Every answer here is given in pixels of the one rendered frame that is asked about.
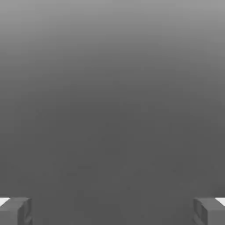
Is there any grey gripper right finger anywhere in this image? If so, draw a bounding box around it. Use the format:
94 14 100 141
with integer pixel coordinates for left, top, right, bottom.
192 197 225 225

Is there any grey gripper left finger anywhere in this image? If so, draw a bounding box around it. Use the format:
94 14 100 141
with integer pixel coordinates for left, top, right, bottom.
0 197 33 225

